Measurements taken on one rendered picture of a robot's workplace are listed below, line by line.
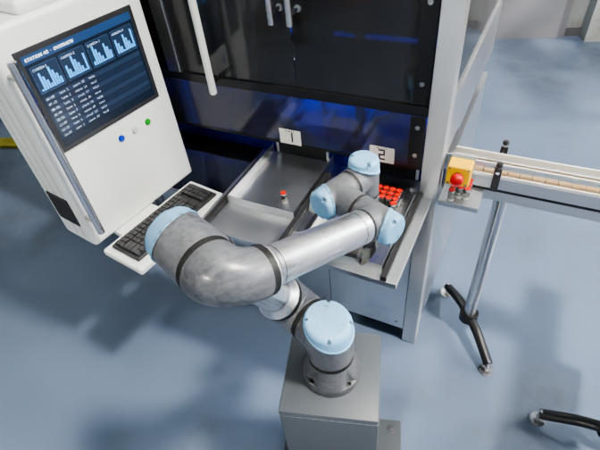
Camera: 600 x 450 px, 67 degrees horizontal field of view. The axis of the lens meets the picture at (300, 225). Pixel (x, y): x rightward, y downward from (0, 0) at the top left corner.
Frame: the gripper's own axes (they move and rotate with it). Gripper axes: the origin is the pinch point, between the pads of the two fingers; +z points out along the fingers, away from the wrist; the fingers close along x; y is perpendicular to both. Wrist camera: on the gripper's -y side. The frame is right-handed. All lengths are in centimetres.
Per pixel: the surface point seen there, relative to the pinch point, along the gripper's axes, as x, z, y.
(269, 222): 35.4, 3.6, 9.0
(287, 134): 42, -11, 39
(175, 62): 85, -33, 39
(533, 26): -23, 80, 413
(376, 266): -4.3, 1.1, 1.4
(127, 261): 77, 11, -18
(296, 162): 41, 3, 42
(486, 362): -44, 84, 38
